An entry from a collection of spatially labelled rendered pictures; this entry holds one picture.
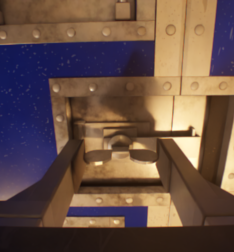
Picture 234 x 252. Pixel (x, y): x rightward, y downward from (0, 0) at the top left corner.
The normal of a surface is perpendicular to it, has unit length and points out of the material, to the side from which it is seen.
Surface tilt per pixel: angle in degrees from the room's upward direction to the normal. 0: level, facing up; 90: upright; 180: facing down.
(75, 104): 90
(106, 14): 90
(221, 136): 90
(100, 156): 180
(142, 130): 90
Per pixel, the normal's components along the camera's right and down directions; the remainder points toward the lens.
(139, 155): -0.01, -0.96
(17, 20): 0.00, 0.29
